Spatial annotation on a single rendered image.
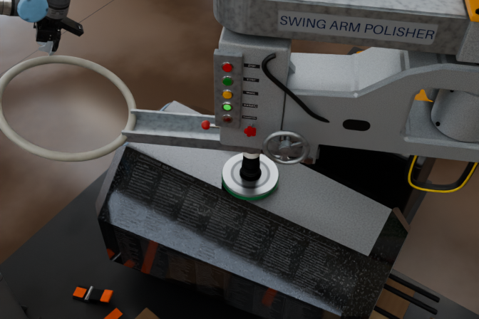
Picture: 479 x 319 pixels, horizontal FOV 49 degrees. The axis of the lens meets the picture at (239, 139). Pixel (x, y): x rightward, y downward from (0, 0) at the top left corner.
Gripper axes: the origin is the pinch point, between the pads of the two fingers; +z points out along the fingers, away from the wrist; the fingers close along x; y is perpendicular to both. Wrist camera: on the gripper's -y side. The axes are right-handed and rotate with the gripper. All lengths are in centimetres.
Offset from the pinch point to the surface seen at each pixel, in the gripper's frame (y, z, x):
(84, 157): -2.9, -0.9, 48.7
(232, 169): -58, 2, 56
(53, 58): -0.1, 0.7, 2.6
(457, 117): -93, -67, 86
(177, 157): -45, 15, 40
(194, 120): -42, -11, 42
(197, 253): -46, 27, 77
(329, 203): -87, -8, 80
